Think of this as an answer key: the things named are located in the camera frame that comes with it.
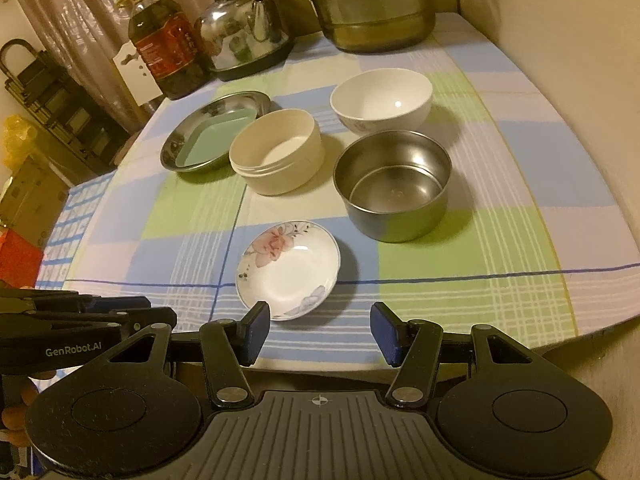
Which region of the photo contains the red box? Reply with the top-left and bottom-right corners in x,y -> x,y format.
0,227 -> 46,288

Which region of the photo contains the beige curtain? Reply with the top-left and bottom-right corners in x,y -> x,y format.
10,0 -> 261,136

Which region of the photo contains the blue checked cloth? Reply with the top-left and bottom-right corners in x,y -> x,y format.
35,170 -> 118,291

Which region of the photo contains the white ceramic bowl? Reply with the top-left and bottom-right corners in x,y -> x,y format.
330,67 -> 434,137

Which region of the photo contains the stainless steel kettle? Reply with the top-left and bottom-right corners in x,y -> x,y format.
192,0 -> 296,82

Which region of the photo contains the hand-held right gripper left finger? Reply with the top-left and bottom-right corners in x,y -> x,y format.
106,301 -> 273,409

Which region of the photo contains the cardboard box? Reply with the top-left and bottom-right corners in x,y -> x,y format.
0,152 -> 71,246

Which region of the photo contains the checked pastel tablecloth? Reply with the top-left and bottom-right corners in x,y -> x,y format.
65,10 -> 640,376

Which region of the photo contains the cooking oil bottle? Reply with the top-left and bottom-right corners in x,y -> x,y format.
116,0 -> 212,101

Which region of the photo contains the black folding rack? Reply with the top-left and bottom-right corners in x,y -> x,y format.
0,38 -> 131,178

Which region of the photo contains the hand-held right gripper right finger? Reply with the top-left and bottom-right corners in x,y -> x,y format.
370,301 -> 540,409

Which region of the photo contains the cream round container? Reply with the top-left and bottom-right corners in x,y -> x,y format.
228,109 -> 323,197

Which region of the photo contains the yellow plastic bag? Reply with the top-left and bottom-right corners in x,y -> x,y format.
2,115 -> 38,168

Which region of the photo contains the person's left hand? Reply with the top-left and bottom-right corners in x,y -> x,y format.
0,372 -> 43,436

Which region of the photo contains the stainless steel steamer pot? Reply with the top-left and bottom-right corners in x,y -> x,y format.
277,0 -> 458,54

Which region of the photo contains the round steel plate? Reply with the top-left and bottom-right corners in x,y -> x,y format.
160,91 -> 273,173

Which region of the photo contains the small floral dish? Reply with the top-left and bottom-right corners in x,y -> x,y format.
235,220 -> 342,322

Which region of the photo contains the stainless steel bowl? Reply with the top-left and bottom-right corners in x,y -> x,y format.
333,130 -> 453,244

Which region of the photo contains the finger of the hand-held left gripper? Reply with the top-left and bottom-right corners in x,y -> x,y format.
35,294 -> 152,313
35,307 -> 177,336

